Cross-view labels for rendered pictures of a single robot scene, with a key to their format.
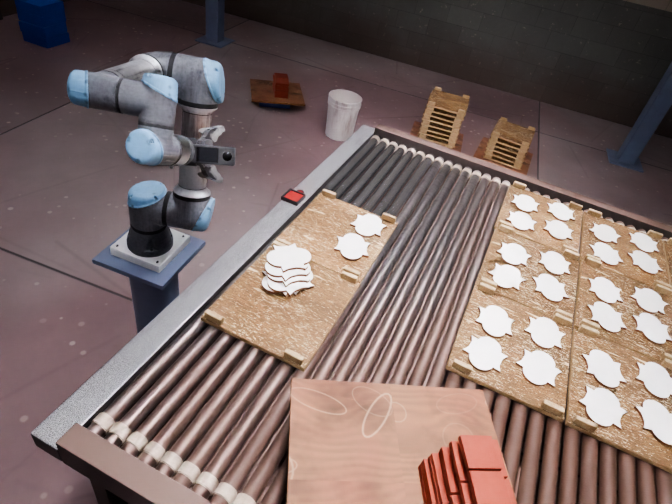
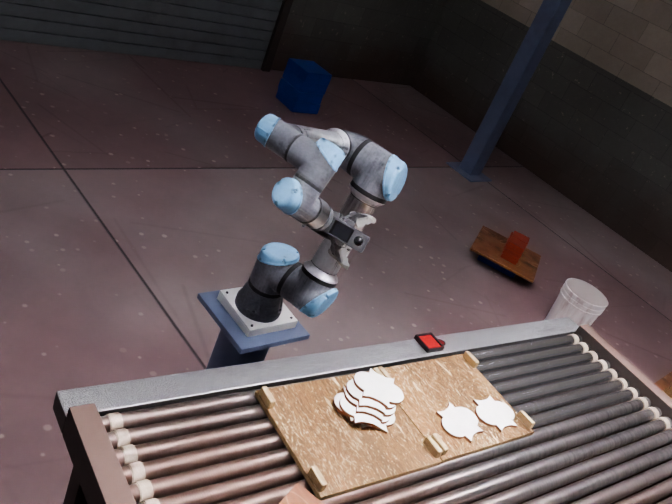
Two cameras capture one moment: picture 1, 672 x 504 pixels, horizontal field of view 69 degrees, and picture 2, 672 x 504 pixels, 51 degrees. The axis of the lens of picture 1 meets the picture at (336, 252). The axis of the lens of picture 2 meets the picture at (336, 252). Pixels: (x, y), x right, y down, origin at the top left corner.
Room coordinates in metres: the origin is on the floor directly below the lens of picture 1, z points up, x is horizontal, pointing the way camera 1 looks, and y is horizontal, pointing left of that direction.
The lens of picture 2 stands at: (-0.32, -0.36, 2.20)
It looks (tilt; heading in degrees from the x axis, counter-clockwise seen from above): 29 degrees down; 28
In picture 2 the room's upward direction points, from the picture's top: 24 degrees clockwise
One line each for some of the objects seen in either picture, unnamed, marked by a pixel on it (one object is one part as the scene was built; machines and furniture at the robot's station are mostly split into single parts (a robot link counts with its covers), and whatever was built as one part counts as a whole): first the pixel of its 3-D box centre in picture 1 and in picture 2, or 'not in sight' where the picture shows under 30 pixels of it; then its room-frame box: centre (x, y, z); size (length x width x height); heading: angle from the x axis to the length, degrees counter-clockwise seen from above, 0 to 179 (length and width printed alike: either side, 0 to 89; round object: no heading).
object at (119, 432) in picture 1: (300, 235); (411, 382); (1.46, 0.15, 0.90); 1.95 x 0.05 x 0.05; 163
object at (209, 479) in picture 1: (359, 260); (461, 443); (1.38, -0.09, 0.90); 1.95 x 0.05 x 0.05; 163
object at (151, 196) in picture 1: (149, 204); (276, 267); (1.24, 0.62, 1.07); 0.13 x 0.12 x 0.14; 97
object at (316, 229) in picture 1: (338, 234); (453, 402); (1.47, 0.01, 0.93); 0.41 x 0.35 x 0.02; 163
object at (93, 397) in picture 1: (272, 226); (387, 358); (1.49, 0.26, 0.89); 2.08 x 0.09 x 0.06; 163
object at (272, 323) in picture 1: (285, 300); (348, 428); (1.08, 0.12, 0.93); 0.41 x 0.35 x 0.02; 163
